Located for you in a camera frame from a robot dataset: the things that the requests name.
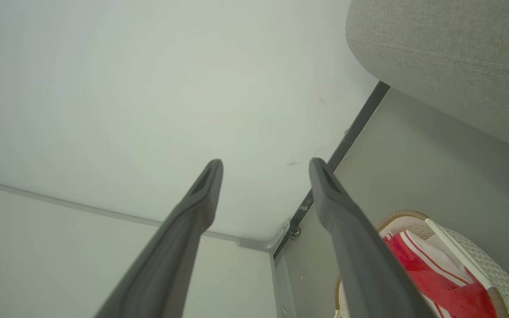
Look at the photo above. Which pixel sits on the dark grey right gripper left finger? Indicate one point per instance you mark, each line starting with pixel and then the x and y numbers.
pixel 179 238

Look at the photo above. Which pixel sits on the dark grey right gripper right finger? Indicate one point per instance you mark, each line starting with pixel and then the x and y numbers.
pixel 360 256

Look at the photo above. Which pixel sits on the red white striped garment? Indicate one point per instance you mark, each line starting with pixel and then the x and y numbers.
pixel 440 285

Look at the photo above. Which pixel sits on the grey fabric sofa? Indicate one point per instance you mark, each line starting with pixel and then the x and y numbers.
pixel 457 57

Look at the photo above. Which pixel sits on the black baseboard strip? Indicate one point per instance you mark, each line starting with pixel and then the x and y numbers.
pixel 347 141

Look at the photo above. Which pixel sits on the white perforated laundry basket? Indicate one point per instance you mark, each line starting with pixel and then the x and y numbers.
pixel 504 276

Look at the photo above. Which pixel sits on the grey metal partition frame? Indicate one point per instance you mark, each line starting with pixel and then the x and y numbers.
pixel 263 244

